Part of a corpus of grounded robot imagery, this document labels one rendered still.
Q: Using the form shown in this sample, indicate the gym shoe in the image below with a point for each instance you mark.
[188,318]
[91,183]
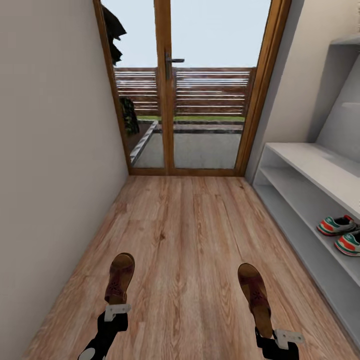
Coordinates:
[338,225]
[349,244]

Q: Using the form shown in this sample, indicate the door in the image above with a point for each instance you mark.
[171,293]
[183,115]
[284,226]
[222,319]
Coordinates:
[189,79]

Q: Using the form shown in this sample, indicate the sandal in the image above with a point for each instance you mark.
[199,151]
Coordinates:
[120,275]
[254,289]

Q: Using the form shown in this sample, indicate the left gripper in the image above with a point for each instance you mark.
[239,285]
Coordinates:
[118,324]

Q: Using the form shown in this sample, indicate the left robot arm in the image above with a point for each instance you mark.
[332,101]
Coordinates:
[113,320]

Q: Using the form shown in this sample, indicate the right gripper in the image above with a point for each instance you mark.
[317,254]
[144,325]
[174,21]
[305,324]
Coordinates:
[272,351]

